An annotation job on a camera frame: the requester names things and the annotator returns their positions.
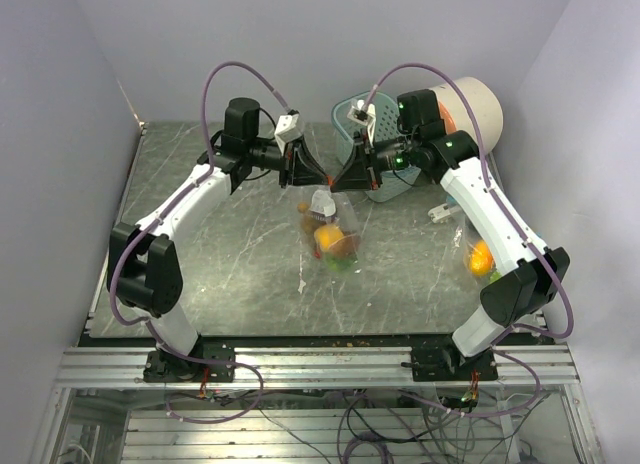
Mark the orange fake fruit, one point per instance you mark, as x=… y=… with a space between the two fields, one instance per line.
x=480 y=262
x=326 y=235

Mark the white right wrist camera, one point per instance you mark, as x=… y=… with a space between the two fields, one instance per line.
x=364 y=114

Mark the green fake fruit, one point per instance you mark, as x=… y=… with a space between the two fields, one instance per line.
x=339 y=264

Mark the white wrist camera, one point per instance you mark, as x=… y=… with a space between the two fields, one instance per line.
x=289 y=128
x=364 y=114

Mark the orange fake fruit in teal bag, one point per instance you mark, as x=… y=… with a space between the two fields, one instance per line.
x=480 y=262

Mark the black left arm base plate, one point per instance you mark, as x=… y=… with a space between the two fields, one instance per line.
x=164 y=367

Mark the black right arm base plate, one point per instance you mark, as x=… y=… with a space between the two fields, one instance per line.
x=447 y=364

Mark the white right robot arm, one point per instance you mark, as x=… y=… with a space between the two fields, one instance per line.
x=530 y=272

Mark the light blue perforated plastic basket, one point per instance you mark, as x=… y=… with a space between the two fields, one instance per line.
x=387 y=112

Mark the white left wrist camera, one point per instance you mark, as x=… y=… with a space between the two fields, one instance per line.
x=289 y=128

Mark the clear bag with red zipper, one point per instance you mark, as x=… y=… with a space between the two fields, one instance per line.
x=319 y=206

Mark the cream cylinder with orange lid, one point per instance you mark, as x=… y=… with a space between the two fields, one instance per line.
x=484 y=104

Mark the aluminium frame rail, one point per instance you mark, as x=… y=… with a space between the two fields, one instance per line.
x=320 y=368

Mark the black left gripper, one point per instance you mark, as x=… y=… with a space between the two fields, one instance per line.
x=299 y=168

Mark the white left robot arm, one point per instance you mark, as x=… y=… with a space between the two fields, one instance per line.
x=144 y=277

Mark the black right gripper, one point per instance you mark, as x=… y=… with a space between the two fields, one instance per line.
x=355 y=175

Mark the clear bag with teal zipper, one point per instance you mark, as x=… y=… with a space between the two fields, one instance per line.
x=469 y=236

